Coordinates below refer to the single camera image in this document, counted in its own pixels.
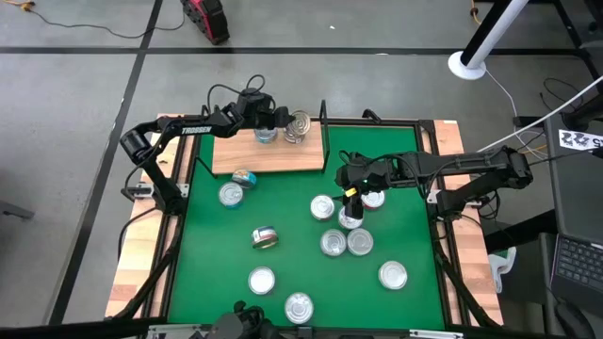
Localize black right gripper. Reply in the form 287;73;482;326
334;151;393;220

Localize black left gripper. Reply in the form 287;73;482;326
234;87;297;132

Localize red label tuna can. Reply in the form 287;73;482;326
250;225;280;250
361;190;386;211
337;206;365;232

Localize white-topped seafood can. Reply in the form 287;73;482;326
247;266;277;296
377;260;409;291

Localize red and black floor device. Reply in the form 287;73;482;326
180;0;232;47

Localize green table mat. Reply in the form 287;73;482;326
167;122;447;331

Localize white pole with round base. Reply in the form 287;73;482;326
447;0;531;81

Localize dark grey desk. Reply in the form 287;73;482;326
544;110;603;339

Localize white fiducial marker sheet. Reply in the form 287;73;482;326
558;127;603;153

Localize black laptop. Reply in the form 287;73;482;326
549;233;603;317

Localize black office chair part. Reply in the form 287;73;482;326
553;300;598;339

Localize grey metal foot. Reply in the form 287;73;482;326
0;199;37;221

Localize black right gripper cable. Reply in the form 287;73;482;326
337;149;430;202

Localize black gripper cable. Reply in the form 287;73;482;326
337;149;430;202
206;73;268;114

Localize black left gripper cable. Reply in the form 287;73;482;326
206;73;268;114

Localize black frame clamp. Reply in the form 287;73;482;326
361;107;384;125

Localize black aluminium table frame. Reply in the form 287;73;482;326
104;111;505;339

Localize silver metal frame plate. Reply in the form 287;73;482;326
408;329;466;339
146;323;211;339

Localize black floor cable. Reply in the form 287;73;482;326
25;3;187;40

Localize thin white cable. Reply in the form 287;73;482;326
483;69;550;159

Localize thick white cable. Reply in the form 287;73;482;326
475;74;603;154

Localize yellow floor cable end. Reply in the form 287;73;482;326
0;0;37;12

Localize black metal floor frame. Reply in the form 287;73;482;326
473;0;603;81

